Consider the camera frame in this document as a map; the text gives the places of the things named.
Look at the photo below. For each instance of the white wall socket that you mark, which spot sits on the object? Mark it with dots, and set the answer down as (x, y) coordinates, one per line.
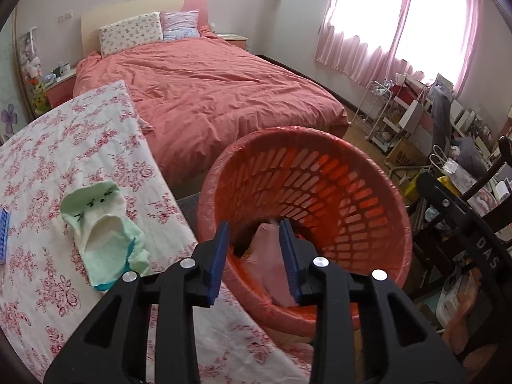
(64, 16)

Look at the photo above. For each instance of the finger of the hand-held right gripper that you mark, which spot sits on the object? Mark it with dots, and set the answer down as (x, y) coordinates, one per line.
(460, 224)

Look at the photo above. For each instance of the pale green sock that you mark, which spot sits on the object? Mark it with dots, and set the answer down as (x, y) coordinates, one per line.
(100, 228)

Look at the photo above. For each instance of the pink nightstand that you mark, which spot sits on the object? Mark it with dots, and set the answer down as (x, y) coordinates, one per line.
(60, 90)
(234, 40)

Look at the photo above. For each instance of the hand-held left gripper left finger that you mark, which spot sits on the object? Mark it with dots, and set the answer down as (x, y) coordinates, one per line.
(218, 264)

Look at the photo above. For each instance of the red plastic basket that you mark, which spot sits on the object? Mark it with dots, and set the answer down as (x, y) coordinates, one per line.
(360, 192)

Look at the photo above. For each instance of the bed with salmon duvet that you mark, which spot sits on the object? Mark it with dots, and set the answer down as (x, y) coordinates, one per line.
(220, 88)

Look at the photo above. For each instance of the clear tube of plush toys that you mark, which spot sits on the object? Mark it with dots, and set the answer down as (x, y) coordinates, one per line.
(34, 72)

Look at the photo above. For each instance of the pink curtain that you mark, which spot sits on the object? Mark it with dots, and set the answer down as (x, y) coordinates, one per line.
(360, 40)

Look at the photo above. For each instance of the beige and pink headboard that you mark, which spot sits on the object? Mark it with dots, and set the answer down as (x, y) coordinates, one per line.
(120, 10)

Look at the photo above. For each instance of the brown cardboard box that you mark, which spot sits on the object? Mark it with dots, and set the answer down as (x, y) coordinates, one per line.
(406, 156)

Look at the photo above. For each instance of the floral pillow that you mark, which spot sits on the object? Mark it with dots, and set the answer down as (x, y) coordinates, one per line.
(130, 34)

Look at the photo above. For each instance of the pink striped pillow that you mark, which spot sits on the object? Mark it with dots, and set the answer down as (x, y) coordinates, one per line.
(180, 24)

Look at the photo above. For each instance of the dark wooden chair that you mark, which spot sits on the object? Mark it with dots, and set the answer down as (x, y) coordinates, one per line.
(434, 260)

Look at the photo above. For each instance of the grey garment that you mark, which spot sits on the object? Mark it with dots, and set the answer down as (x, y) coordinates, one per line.
(442, 116)

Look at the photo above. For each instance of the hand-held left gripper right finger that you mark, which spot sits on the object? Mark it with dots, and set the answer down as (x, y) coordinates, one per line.
(290, 260)

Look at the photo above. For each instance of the flower print wardrobe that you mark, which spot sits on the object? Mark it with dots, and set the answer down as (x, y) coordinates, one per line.
(10, 120)

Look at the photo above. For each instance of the pink cloth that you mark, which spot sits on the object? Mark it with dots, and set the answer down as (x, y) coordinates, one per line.
(266, 264)

